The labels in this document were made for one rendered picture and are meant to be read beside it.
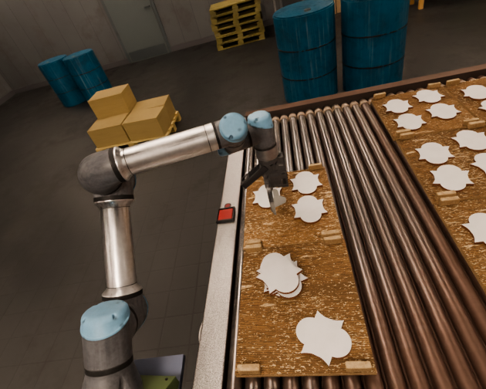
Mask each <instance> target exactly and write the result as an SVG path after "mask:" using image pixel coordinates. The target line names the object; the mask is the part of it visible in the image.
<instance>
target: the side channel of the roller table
mask: <svg viewBox="0 0 486 389"><path fill-rule="evenodd" d="M478 76H486V64H482V65H478V66H471V67H467V68H463V69H456V70H451V71H447V72H443V73H436V74H432V75H428V76H421V77H417V78H413V79H405V80H401V81H397V82H393V83H386V84H382V85H378V86H371V87H367V88H363V89H359V90H352V91H348V92H344V93H337V94H333V95H328V96H321V97H317V98H313V99H309V100H302V101H298V102H294V103H287V104H282V105H278V106H274V107H267V108H263V109H259V110H264V111H267V112H269V113H270V114H271V118H273V117H274V116H278V117H279V119H280V117H281V115H282V114H286V115H287V116H288V117H289V114H290V113H291V112H293V113H295V115H296V116H297V113H298V112H299V111H300V110H302V111H303V112H304V113H305V112H306V111H307V109H311V110H312V111H313V112H314V110H315V108H316V107H320V108H321V109H322V111H323V107H324V106H330V108H331V109H332V105H333V104H335V103H336V104H338V105H339V106H340V105H341V103H343V102H347V103H348V104H349V103H350V102H351V101H352V100H355V101H356V102H357V103H359V100H361V99H366V100H367V101H368V99H369V98H370V97H372V96H373V94H376V93H383V92H385V93H386V96H387V94H389V93H393V94H397V93H398V92H399V91H403V92H404V93H405V92H406V91H408V90H414V91H415V90H416V89H417V88H419V87H422V88H423V89H425V88H426V87H427V85H428V83H439V82H440V83H442V84H443V85H445V84H446V82H447V80H451V79H458V78H459V79H462V80H464V81H466V79H468V78H470V77H473V78H474V79H477V77H478ZM340 108H341V107H340ZM259 110H252V111H248V112H245V119H246V121H248V116H249V115H250V114H252V113H254V112H256V111H259Z"/></svg>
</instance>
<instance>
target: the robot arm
mask: <svg viewBox="0 0 486 389"><path fill-rule="evenodd" d="M253 146H254V148H255V153H256V157H257V159H258V162H259V164H257V165H256V166H255V167H254V168H252V169H251V170H250V171H249V172H248V173H247V174H246V175H245V176H244V177H243V178H242V179H241V186H242V187H243V188H244V189H246V188H247V187H249V186H250V185H251V184H252V183H254V182H255V181H256V180H257V179H259V178H260V177H261V176H262V177H263V179H264V183H265V188H266V189H267V194H268V200H269V204H270V207H271V210H272V212H273V214H274V215H276V210H275V208H276V207H278V206H279V205H282V204H284V203H286V198H285V197H283V196H280V195H279V194H278V190H277V189H273V188H277V187H278V188H280V187H283V188H284V187H288V186H289V183H288V176H287V175H288V174H287V171H286V165H285V162H284V157H283V153H282V152H278V147H277V143H276V139H275V132H274V124H273V122H272V118H271V114H270V113H269V112H267V111H264V110H259V111H256V112H254V113H252V114H250V115H249V116H248V121H246V119H245V118H244V117H243V116H242V115H241V114H239V113H227V114H225V115H224V116H223V117H222V118H221V120H218V121H215V122H212V123H208V124H205V125H202V126H199V127H195V128H191V129H189V130H184V131H181V132H178V133H175V134H171V135H167V136H165V137H160V138H157V139H154V140H149V141H147V142H144V143H141V144H136V145H133V146H131V147H126V148H123V149H121V148H119V147H111V148H109V149H106V150H103V151H98V152H96V153H93V154H90V155H88V156H87V157H85V158H84V159H83V160H82V161H81V163H80V164H79V167H78V171H77V176H78V180H79V183H80V184H81V185H82V186H83V188H85V189H86V190H87V191H89V192H90V193H93V203H94V205H96V206H97V207H98V208H99V209H100V218H101V228H102V237H103V253H104V262H105V270H106V290H105V291H104V292H103V294H102V301H103V302H102V303H99V304H98V305H96V306H92V307H90V308H89V309H88V310H87V311H86V312H85V313H84V314H83V315H82V317H81V326H80V333H81V336H82V344H83V363H84V371H85V377H84V380H83V386H82V389H143V381H142V378H141V376H140V374H139V372H138V369H137V367H136V365H135V363H134V361H133V347H132V337H133V336H134V334H135V333H136V332H137V331H138V330H139V329H140V328H141V327H142V325H143V323H144V322H145V320H146V318H147V314H148V302H147V299H146V298H145V296H144V295H143V287H142V286H141V285H140V284H138V283H137V276H136V268H135V259H134V250H133V235H132V226H131V217H130V205H131V204H132V202H133V201H134V196H133V190H134V188H135V186H136V183H137V178H136V174H139V173H143V172H145V171H150V170H153V169H155V168H159V167H163V166H166V165H169V164H173V163H176V162H178V161H183V160H186V159H188V158H192V157H196V156H199V155H202V154H206V153H209V152H212V151H218V154H219V155H220V156H221V157H223V156H226V155H231V154H233V153H235V152H238V151H242V150H244V149H247V148H250V147H253ZM272 192H273V194H272ZM273 195H274V197H273Z"/></svg>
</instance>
